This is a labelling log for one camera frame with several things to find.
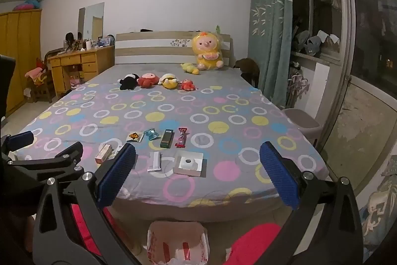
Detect pink and yellow clothes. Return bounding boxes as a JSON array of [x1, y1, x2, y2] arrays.
[[25, 66, 48, 86]]

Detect green leaf-print curtain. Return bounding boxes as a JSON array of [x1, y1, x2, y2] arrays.
[[247, 0, 294, 109]]

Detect grey clothes pile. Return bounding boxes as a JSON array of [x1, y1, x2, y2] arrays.
[[294, 30, 340, 56]]

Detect large yellow plush doll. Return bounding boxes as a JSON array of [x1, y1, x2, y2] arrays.
[[191, 32, 224, 71]]

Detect small red plush toy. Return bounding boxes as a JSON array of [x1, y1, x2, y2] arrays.
[[180, 79, 197, 92]]

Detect black plush toy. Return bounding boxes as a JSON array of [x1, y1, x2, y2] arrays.
[[119, 73, 140, 91]]

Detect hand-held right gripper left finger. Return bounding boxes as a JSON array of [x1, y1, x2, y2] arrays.
[[31, 143, 143, 265]]

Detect red candy wrapper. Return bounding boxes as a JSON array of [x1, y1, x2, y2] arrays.
[[174, 127, 188, 149]]

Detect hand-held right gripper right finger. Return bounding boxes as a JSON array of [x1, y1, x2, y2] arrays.
[[260, 142, 365, 265]]

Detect pale yellow plush toy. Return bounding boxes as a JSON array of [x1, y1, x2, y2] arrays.
[[180, 63, 200, 76]]

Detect white square box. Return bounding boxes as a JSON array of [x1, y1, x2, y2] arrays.
[[173, 151, 204, 176]]

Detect yellow wooden wardrobe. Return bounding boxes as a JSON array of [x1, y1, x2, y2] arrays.
[[0, 8, 43, 117]]

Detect pink cardboard box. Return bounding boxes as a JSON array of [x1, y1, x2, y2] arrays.
[[94, 143, 118, 164]]

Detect wooden chair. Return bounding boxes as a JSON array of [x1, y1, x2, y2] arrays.
[[26, 51, 54, 103]]

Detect wooden headboard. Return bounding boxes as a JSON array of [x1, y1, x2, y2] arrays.
[[114, 31, 232, 67]]

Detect white plastic wrapper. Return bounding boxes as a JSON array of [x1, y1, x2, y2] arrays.
[[147, 151, 163, 173]]

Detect dark chair with brown cloth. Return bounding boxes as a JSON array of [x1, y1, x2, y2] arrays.
[[233, 58, 260, 87]]

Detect blue and pink bag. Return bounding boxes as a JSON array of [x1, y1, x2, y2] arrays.
[[12, 0, 43, 12]]

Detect white red-print plastic bag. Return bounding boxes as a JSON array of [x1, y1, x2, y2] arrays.
[[147, 221, 208, 265]]

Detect wall mirror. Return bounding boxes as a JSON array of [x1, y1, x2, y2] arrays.
[[77, 2, 105, 42]]

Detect dark green box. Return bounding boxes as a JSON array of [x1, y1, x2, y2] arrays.
[[160, 129, 174, 149]]

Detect wooden desk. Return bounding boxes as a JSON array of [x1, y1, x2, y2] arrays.
[[49, 45, 115, 95]]

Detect window frame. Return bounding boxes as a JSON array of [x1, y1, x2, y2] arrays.
[[291, 0, 397, 104]]

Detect bed with circle-print sheet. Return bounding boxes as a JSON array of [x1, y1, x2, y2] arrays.
[[15, 64, 330, 226]]

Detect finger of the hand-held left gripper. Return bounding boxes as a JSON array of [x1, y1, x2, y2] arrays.
[[0, 130, 34, 152], [0, 142, 85, 189]]

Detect metal wire rack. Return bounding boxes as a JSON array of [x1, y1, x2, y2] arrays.
[[287, 72, 311, 109]]

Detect white board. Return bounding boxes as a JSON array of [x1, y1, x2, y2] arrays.
[[314, 63, 343, 123]]

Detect blue printed carton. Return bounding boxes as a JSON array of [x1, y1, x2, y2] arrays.
[[356, 156, 397, 255]]

